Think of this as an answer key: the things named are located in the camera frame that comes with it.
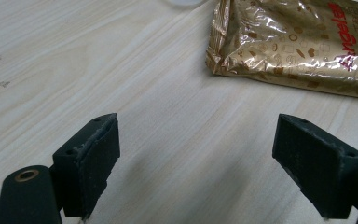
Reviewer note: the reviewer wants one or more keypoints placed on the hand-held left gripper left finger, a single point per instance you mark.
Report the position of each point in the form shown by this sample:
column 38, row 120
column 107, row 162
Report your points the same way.
column 87, row 169

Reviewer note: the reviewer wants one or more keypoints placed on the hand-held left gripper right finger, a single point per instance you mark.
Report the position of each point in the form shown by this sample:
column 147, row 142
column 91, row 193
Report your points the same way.
column 318, row 168

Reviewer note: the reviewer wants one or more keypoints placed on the gold foil packet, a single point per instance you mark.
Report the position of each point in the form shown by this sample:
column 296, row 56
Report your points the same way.
column 292, row 43

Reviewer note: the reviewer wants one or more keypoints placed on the white round container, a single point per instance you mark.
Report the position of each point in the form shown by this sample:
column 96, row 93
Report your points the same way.
column 185, row 2

